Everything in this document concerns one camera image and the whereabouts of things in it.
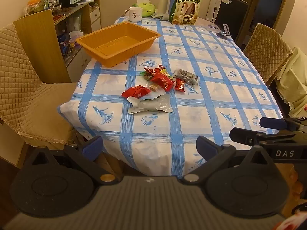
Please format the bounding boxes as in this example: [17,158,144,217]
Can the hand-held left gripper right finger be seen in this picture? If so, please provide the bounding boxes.
[180,136,279,185]

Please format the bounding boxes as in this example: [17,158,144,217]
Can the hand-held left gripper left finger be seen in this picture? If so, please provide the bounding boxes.
[20,136,123,185]

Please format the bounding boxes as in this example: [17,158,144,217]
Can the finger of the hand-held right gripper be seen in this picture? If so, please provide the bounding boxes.
[260,117,307,132]
[230,127,307,146]

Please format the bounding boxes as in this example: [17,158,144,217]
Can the small red snack packet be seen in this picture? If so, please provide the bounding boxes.
[174,78,186,93]

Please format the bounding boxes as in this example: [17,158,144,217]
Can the silver foil packet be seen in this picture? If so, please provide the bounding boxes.
[127,94,173,114]

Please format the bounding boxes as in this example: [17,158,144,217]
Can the dark clear snack packet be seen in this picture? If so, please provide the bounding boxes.
[174,69,199,86]

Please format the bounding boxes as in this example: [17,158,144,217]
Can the large red snack packet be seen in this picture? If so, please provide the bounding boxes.
[150,73,174,91]

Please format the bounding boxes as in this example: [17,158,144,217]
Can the orange plastic tray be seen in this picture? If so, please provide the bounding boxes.
[75,22,162,68]

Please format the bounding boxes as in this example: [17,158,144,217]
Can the person's right hand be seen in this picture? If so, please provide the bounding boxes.
[286,164,305,197]

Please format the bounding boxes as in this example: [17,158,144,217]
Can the wooden table leg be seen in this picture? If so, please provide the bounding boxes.
[96,150,123,181]

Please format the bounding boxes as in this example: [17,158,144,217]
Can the blue checked tablecloth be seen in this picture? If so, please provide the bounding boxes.
[58,17,285,176]

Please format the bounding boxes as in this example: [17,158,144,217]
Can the pale green lace cloth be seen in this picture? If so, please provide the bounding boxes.
[276,47,307,119]

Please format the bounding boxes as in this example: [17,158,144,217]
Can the red printed clothing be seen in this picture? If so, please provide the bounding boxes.
[273,204,307,230]

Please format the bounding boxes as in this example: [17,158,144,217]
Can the quilted beige chair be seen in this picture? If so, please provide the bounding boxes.
[243,23,293,87]
[0,23,79,150]

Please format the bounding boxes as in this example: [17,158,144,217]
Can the white phone stand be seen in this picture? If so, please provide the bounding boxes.
[216,24,232,39]

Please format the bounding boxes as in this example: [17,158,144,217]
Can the black box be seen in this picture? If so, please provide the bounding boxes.
[215,0,248,45]

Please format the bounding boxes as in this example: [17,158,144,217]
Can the wooden shelf unit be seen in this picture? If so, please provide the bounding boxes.
[13,0,102,83]

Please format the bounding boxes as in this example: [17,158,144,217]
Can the white plastic bag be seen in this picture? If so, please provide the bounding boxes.
[67,13,82,33]

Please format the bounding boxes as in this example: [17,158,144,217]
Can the white drawer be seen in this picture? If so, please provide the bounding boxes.
[90,6,102,31]

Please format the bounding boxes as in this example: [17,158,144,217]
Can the white cardboard box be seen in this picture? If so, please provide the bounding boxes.
[206,0,224,22]

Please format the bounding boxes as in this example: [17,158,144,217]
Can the sunflower seed bag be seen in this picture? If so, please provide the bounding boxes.
[169,0,204,26]

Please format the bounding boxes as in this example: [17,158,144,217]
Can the grey cloth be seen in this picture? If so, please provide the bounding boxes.
[152,12,171,21]

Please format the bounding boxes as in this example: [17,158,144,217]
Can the white mug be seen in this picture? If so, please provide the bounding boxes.
[124,7,143,23]

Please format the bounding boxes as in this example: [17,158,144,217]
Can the green tissue pack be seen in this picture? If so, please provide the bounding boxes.
[133,0,156,18]

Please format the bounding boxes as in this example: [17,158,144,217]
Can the white thermos bottle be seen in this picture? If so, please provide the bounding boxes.
[158,0,169,15]

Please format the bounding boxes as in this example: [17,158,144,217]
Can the orange lid jar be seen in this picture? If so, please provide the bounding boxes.
[24,0,45,15]

